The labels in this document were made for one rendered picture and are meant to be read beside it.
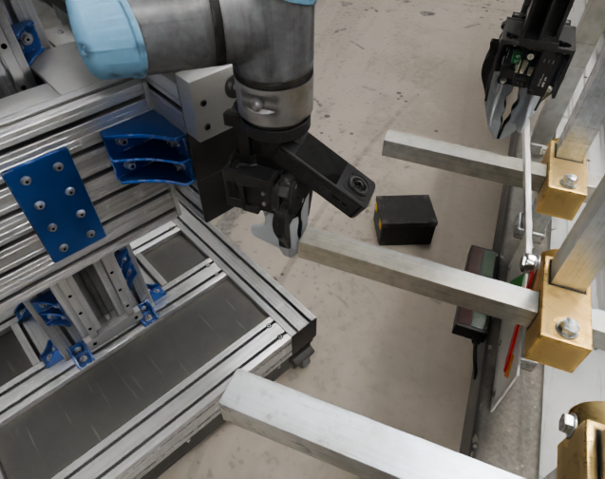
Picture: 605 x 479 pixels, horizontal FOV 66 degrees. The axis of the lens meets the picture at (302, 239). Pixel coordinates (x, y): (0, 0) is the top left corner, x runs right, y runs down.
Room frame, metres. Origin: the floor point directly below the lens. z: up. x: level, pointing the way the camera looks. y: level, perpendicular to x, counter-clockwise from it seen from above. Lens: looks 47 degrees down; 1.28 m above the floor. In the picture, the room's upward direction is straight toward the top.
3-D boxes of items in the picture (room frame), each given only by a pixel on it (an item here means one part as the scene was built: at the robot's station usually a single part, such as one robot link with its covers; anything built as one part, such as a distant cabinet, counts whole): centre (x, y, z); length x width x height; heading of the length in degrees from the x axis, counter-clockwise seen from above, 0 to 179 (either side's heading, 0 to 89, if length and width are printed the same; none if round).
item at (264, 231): (0.40, 0.04, 0.86); 0.06 x 0.03 x 0.09; 68
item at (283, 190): (0.41, 0.03, 0.97); 0.09 x 0.08 x 0.12; 68
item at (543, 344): (0.30, -0.29, 0.85); 0.13 x 0.06 x 0.05; 158
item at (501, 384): (0.36, -0.29, 0.75); 0.26 x 0.01 x 0.10; 158
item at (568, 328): (0.25, -0.27, 0.88); 0.02 x 0.02 x 0.01
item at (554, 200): (0.54, -0.38, 0.84); 0.13 x 0.06 x 0.05; 158
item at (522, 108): (0.49, -0.27, 0.97); 0.06 x 0.03 x 0.09; 158
